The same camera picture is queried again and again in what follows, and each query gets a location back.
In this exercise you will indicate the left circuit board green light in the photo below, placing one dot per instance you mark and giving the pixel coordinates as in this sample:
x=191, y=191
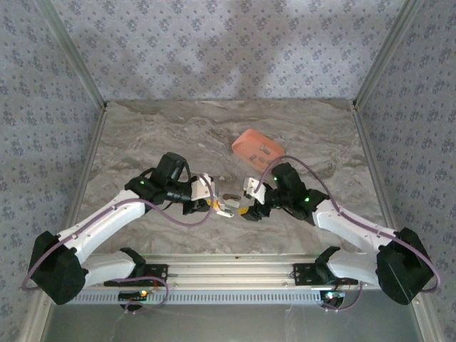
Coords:
x=133, y=295

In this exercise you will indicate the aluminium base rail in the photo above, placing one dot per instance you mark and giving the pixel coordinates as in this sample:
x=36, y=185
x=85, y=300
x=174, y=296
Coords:
x=228, y=270

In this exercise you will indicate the aluminium upright corner post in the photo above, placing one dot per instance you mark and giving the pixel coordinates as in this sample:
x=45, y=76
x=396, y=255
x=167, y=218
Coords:
x=386, y=53
x=71, y=53

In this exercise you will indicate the grey metal sheet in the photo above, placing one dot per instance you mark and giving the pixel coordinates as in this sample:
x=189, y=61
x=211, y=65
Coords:
x=228, y=324

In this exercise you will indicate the orange plastic tray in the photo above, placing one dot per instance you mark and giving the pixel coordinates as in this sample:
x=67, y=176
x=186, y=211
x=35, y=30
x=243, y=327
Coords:
x=249, y=142

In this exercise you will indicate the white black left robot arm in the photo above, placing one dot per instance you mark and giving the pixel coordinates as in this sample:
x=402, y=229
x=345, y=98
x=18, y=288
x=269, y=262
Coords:
x=107, y=221

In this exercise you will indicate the aluminium table side rail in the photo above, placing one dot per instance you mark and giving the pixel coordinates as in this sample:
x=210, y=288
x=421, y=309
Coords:
x=370, y=160
x=89, y=160

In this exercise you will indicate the right circuit board green light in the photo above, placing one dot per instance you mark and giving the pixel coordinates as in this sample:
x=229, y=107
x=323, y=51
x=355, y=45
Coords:
x=333, y=295

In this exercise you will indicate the circuit board green light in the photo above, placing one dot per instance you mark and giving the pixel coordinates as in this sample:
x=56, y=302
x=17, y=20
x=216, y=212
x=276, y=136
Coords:
x=333, y=295
x=133, y=295

